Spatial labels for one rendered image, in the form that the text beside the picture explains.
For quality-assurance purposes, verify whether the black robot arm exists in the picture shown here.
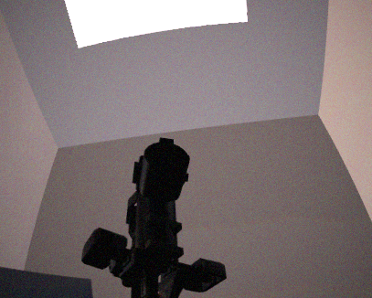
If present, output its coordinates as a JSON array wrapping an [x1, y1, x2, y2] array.
[[109, 137, 190, 278]]

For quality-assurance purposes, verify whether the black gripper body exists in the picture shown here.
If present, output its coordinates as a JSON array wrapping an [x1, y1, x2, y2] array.
[[81, 211, 227, 293]]

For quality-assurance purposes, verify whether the grey sloped panel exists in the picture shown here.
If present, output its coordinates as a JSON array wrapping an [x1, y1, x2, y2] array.
[[0, 267, 93, 298]]

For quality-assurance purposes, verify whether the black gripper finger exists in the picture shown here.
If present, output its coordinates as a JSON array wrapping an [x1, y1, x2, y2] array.
[[158, 269, 196, 298], [119, 259, 159, 298]]

